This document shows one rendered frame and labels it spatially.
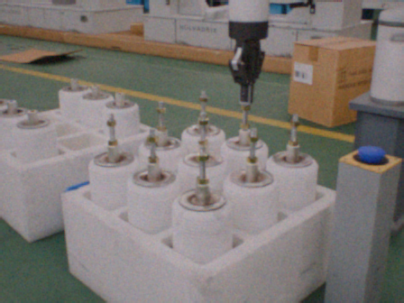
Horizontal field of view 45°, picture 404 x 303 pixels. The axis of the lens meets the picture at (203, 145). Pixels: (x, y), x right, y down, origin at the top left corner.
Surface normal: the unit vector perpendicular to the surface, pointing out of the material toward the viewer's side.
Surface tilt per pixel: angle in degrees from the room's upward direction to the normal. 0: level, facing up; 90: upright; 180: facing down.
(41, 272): 0
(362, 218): 90
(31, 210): 90
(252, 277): 90
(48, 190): 90
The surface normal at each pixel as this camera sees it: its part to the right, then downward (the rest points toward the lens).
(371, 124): -0.60, 0.28
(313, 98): -0.82, 0.18
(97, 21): 0.80, 0.21
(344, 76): 0.58, 0.29
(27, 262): 0.00, -0.94
